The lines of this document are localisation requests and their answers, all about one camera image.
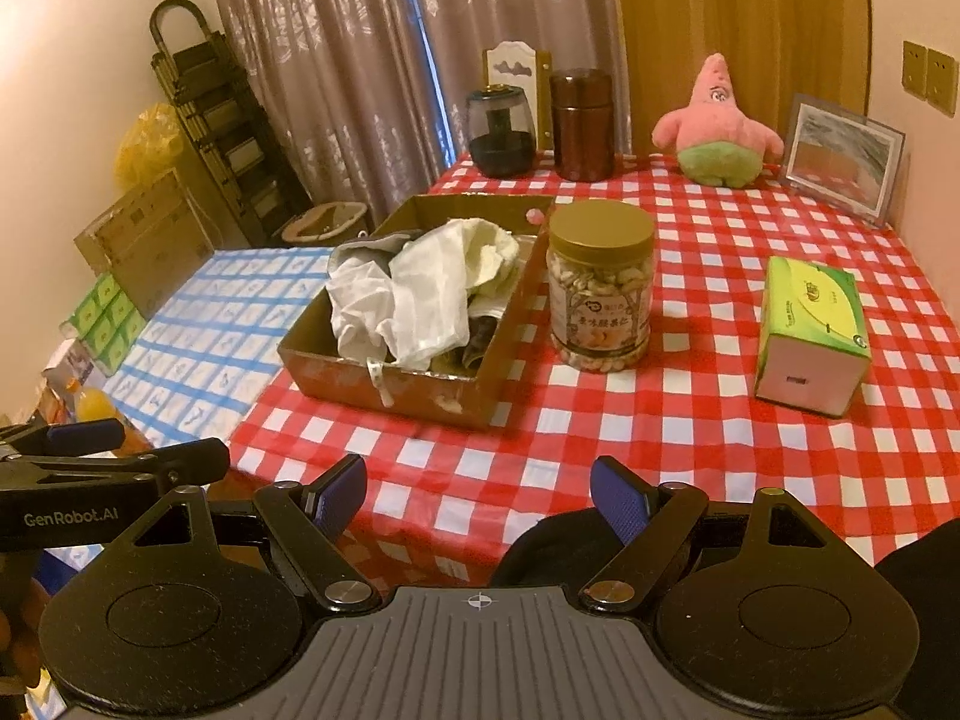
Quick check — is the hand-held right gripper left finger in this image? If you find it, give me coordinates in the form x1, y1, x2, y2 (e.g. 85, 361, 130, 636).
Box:
109, 454, 383, 614

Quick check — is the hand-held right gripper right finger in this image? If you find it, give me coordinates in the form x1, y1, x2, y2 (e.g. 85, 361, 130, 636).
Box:
581, 456, 848, 614

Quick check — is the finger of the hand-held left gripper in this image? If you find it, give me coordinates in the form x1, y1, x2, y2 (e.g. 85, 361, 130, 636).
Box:
135, 437, 230, 494
0, 418, 126, 460

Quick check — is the shallow cardboard box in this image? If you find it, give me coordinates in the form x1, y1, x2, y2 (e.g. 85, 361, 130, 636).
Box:
277, 193, 557, 432

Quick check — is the white cloth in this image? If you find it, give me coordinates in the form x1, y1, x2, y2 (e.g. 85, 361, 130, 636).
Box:
328, 221, 482, 370

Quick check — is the grey cloth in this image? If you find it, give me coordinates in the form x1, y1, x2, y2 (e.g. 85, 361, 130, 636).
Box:
334, 232, 410, 265

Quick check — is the green tissue pack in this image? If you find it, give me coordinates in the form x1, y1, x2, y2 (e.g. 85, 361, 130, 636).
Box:
754, 255, 872, 419

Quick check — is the orange bottle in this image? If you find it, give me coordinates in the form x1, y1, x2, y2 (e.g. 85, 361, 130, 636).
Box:
73, 385, 122, 422

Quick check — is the red checkered tablecloth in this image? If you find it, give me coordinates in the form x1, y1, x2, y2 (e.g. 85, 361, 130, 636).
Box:
225, 150, 960, 593

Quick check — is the stack of green packets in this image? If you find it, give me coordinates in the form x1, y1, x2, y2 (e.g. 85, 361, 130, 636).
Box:
60, 274, 147, 380

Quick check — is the blue checkered tablecloth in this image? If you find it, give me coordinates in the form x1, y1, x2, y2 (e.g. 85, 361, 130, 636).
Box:
45, 246, 338, 458

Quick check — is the cashew nut jar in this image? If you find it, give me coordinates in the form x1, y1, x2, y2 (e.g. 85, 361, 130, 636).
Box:
546, 201, 656, 374

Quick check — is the brown cardboard carton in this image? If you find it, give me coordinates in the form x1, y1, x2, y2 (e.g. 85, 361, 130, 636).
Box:
73, 169, 218, 320

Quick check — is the woven waste basket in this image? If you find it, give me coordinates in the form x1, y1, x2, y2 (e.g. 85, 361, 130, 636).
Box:
281, 201, 368, 248

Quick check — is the yellow plastic bag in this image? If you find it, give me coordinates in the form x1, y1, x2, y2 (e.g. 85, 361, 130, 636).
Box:
114, 103, 185, 188

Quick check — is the black folding rack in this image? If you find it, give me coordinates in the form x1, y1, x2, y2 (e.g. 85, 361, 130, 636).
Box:
150, 0, 312, 245

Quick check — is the dark glass jar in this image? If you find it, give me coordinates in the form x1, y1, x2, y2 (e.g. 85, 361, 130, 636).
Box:
466, 82, 539, 179

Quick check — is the brown cylindrical canister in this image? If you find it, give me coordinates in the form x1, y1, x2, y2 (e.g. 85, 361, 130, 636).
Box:
549, 67, 616, 181

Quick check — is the pink starfish plush toy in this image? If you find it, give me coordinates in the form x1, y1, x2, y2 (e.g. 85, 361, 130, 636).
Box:
651, 52, 783, 188

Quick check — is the patterned sheer curtain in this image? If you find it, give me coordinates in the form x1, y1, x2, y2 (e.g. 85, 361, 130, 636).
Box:
202, 0, 623, 241

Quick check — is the white wooden holder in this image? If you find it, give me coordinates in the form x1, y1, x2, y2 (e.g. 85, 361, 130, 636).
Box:
484, 40, 554, 151

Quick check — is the wooden door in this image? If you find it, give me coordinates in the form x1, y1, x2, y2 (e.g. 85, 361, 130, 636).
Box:
611, 0, 875, 158

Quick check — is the clear picture frame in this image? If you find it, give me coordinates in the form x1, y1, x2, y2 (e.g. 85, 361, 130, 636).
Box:
778, 94, 907, 226

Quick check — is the wall switch plate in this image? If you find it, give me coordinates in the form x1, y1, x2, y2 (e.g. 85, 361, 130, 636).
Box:
902, 40, 931, 97
926, 47, 960, 117

